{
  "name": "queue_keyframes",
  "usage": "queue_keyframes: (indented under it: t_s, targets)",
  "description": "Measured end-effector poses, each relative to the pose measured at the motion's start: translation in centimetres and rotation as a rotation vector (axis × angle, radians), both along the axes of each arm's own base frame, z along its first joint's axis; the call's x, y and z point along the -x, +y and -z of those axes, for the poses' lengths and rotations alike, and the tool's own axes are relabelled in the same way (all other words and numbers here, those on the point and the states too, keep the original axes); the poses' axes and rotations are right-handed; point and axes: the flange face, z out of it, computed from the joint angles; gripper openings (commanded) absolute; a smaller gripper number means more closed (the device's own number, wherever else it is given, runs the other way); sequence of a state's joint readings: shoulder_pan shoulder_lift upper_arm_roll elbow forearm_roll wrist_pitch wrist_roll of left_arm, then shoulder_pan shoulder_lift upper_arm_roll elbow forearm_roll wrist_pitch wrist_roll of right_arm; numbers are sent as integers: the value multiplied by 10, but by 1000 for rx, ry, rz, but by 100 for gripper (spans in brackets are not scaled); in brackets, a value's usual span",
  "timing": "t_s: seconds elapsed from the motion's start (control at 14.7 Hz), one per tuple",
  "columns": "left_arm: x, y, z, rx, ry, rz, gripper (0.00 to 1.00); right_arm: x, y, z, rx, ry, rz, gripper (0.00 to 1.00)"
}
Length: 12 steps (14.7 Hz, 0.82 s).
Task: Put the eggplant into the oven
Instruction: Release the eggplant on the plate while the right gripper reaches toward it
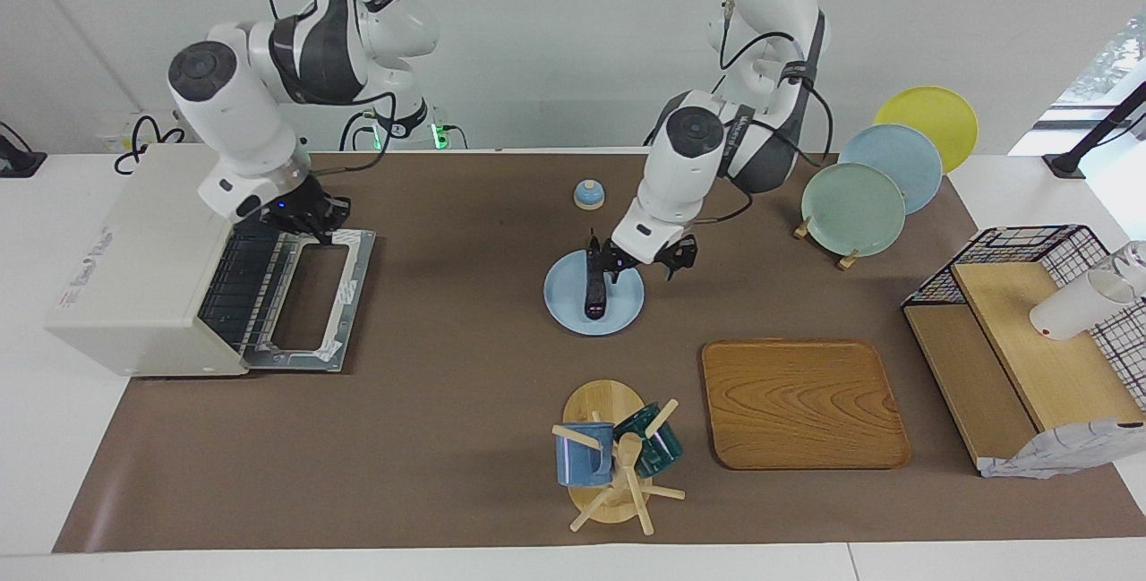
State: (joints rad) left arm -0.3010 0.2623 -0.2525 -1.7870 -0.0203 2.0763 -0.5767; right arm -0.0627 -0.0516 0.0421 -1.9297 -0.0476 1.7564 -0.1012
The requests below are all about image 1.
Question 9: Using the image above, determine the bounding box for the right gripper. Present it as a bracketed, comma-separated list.
[260, 175, 352, 245]

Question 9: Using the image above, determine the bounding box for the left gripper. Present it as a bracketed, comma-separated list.
[586, 230, 698, 283]

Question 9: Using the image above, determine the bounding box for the white toaster oven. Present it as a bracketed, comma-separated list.
[45, 147, 377, 378]

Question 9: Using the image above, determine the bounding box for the light blue round plate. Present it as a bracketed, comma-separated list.
[543, 250, 646, 337]

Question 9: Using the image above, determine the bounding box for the wooden mug tree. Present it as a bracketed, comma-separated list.
[551, 380, 687, 535]

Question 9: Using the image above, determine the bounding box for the dark green glass cup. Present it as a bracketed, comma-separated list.
[613, 402, 684, 480]

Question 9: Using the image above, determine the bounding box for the wooden plate rack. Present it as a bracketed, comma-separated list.
[793, 216, 862, 271]

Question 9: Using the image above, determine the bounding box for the pale green plate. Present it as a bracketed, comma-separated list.
[800, 162, 907, 258]

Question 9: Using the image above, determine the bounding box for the wooden tray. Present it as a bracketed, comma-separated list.
[701, 339, 912, 471]

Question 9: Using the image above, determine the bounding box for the blue mug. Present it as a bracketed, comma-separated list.
[555, 422, 617, 487]

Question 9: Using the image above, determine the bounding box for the pale blue plate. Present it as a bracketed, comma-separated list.
[838, 124, 944, 215]

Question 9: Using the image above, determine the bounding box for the yellow plate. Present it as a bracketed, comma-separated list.
[873, 86, 979, 175]

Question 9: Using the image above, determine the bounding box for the wooden stepped shelf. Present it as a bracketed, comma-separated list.
[902, 261, 1146, 474]

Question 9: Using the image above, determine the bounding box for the white cup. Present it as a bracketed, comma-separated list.
[1030, 269, 1136, 341]

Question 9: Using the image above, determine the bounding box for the white patterned cloth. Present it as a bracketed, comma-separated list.
[980, 418, 1146, 479]

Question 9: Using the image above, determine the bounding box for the clear glass cup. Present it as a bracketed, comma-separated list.
[1113, 241, 1146, 297]

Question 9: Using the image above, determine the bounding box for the black cable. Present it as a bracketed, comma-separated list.
[114, 115, 186, 175]
[694, 180, 755, 226]
[716, 30, 835, 168]
[309, 90, 399, 177]

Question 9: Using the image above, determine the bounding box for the black wire basket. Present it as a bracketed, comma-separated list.
[902, 225, 1146, 412]

